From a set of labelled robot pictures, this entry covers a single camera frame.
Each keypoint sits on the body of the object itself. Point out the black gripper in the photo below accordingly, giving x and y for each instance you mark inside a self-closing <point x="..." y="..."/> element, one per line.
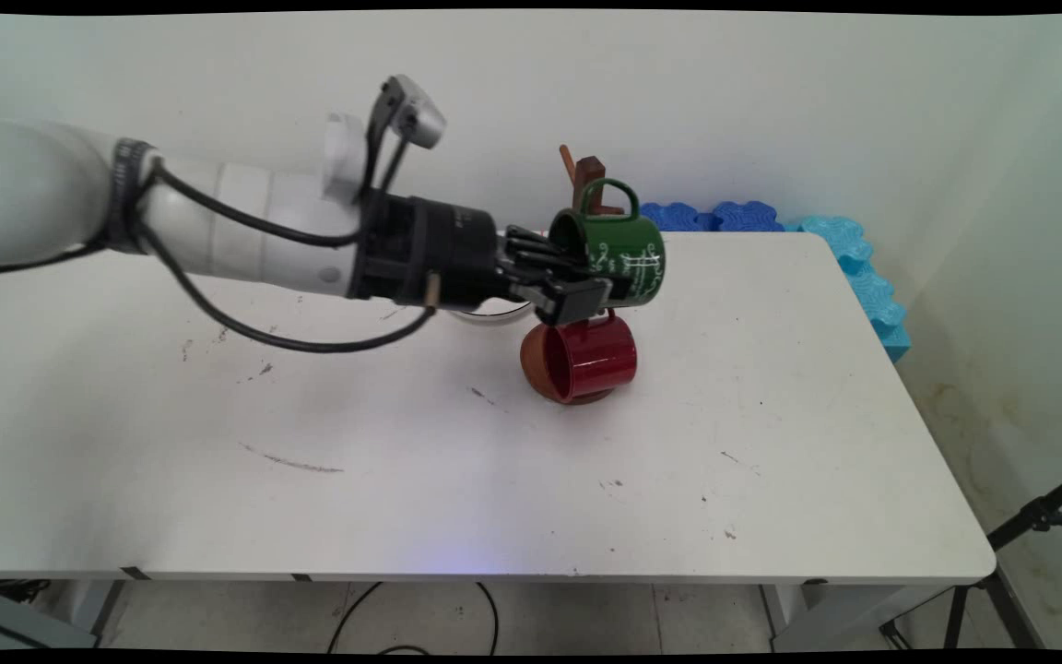
<point x="443" y="249"/>

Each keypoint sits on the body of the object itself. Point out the green enamel mug white print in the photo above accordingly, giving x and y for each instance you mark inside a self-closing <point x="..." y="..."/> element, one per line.
<point x="632" y="249"/>

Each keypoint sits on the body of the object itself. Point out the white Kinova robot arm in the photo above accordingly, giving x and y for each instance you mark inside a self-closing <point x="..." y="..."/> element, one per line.
<point x="33" y="194"/>

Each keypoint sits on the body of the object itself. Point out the white plate with dark rim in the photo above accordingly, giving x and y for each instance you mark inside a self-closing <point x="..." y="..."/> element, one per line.
<point x="494" y="317"/>

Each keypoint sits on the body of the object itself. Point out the red enamel mug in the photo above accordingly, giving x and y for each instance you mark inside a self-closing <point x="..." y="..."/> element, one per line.
<point x="600" y="355"/>

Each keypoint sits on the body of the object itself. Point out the brown wooden mug tree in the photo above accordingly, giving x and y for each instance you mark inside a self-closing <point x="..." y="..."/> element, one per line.
<point x="589" y="175"/>

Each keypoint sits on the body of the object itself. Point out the dark blue foam mat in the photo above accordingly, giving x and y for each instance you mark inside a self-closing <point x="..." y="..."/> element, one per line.
<point x="748" y="217"/>
<point x="669" y="218"/>

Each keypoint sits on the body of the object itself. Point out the light blue foam mat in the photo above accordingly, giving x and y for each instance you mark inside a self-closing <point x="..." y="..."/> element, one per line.
<point x="867" y="277"/>

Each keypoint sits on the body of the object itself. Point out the black tripod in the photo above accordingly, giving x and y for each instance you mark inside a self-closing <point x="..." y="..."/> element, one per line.
<point x="1038" y="513"/>

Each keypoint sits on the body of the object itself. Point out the grey table leg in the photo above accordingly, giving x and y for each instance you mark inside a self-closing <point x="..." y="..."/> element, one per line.
<point x="105" y="609"/>

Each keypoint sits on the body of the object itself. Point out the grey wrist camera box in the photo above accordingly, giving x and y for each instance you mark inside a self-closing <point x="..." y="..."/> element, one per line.
<point x="420" y="115"/>

